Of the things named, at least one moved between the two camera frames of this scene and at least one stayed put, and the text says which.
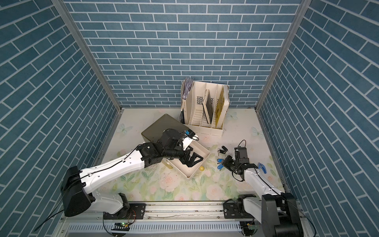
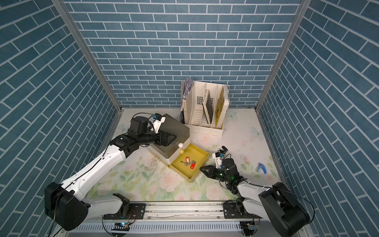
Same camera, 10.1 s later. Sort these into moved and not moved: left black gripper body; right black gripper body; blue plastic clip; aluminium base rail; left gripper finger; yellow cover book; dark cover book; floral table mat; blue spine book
Moved: right black gripper body; left gripper finger; left black gripper body
Not moved: blue spine book; aluminium base rail; yellow cover book; floral table mat; blue plastic clip; dark cover book
